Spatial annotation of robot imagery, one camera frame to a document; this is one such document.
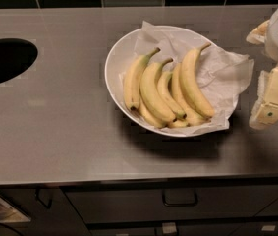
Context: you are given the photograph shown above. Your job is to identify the middle slim yellow banana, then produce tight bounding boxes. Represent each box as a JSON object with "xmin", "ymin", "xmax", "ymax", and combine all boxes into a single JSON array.
[{"xmin": 157, "ymin": 71, "xmax": 186, "ymax": 119}]

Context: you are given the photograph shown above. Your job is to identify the white crumpled paper liner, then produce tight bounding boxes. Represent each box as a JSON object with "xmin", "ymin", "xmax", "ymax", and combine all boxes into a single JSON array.
[{"xmin": 118, "ymin": 20, "xmax": 255, "ymax": 137}]

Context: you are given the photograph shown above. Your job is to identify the white oval bowl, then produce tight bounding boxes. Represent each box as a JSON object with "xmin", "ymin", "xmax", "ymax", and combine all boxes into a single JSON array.
[{"xmin": 104, "ymin": 25, "xmax": 239, "ymax": 139}]

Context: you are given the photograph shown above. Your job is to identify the black drawer handle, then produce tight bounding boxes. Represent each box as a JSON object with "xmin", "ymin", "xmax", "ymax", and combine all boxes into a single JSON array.
[{"xmin": 162, "ymin": 190, "xmax": 198, "ymax": 207}]

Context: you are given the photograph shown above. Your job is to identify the black round sink hole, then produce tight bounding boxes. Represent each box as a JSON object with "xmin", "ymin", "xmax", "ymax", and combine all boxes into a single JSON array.
[{"xmin": 0, "ymin": 38, "xmax": 38, "ymax": 84}]

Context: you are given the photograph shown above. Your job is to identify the lower dark drawer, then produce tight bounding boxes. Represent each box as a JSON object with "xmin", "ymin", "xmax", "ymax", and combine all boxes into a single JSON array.
[{"xmin": 90, "ymin": 221, "xmax": 278, "ymax": 236}]

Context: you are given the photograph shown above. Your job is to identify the black cabinet door handle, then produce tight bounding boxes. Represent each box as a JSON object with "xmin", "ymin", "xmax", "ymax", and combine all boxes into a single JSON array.
[{"xmin": 35, "ymin": 188, "xmax": 53, "ymax": 209}]

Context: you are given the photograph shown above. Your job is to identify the dark drawer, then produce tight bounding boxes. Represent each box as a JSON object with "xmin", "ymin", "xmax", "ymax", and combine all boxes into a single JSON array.
[
  {"xmin": 67, "ymin": 185, "xmax": 278, "ymax": 224},
  {"xmin": 90, "ymin": 221, "xmax": 278, "ymax": 236}
]

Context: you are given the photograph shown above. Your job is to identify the small banana underneath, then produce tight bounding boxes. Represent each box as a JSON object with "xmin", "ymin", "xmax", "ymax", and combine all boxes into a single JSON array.
[{"xmin": 138, "ymin": 100, "xmax": 190, "ymax": 129}]

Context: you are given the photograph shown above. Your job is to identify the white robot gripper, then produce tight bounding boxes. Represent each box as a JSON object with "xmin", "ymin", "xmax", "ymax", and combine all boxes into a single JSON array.
[{"xmin": 246, "ymin": 8, "xmax": 278, "ymax": 130}]

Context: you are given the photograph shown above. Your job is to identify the dark cabinet door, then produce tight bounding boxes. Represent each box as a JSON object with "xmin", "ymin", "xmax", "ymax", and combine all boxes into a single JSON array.
[{"xmin": 0, "ymin": 188, "xmax": 89, "ymax": 236}]

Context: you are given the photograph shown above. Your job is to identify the dark drawer front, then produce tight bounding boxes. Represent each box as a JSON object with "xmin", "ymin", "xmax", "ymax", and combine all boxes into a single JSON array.
[{"xmin": 67, "ymin": 185, "xmax": 278, "ymax": 224}]

